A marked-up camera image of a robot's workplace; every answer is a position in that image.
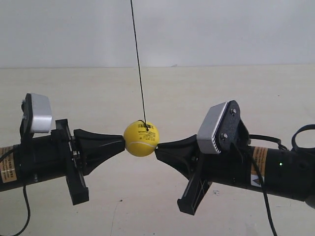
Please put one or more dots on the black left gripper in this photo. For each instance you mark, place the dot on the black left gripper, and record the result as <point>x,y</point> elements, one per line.
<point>49,157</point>

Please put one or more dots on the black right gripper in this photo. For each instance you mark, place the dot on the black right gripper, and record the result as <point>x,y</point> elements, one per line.
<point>231,168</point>

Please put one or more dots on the yellow tennis ball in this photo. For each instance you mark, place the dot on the yellow tennis ball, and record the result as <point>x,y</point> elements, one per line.
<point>141,138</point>

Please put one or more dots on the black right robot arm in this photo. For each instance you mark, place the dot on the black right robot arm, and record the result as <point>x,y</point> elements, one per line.
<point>288,173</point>

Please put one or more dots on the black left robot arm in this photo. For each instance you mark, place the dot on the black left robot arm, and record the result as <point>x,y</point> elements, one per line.
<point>10,177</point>

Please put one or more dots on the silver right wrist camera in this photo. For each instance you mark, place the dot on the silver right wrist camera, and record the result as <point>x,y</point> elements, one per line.
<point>221,128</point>

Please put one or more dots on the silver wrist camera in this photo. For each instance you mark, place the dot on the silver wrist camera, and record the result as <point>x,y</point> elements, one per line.
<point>221,128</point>
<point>37,114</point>

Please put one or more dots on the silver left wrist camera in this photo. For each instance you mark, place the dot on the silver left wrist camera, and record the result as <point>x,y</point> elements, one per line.
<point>37,114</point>

